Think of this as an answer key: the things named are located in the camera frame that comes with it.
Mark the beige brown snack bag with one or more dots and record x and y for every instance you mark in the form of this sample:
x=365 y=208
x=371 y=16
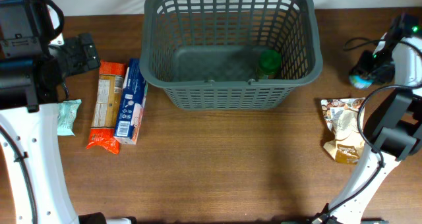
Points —
x=341 y=119

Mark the mint green snack pouch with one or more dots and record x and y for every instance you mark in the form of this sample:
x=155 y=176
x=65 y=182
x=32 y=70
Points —
x=67 y=116

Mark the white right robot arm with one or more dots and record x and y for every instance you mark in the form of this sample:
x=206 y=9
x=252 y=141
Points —
x=393 y=131

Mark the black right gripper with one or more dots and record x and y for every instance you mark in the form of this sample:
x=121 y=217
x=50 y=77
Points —
x=363 y=67

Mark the grey plastic basket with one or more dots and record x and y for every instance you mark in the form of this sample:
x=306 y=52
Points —
x=204 y=53

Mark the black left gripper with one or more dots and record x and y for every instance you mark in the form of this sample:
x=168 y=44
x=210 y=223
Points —
x=81 y=62

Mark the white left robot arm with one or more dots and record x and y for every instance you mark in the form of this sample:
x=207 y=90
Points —
x=35 y=60

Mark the green lid jar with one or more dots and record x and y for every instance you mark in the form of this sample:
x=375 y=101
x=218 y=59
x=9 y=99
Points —
x=269 y=63

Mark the blue round tin can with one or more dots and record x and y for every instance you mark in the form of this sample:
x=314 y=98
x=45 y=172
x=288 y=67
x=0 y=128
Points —
x=359 y=83

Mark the blue biscuit box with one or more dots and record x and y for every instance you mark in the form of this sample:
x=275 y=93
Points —
x=131 y=109

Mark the orange biscuit packet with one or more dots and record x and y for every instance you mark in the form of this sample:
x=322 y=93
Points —
x=110 y=89

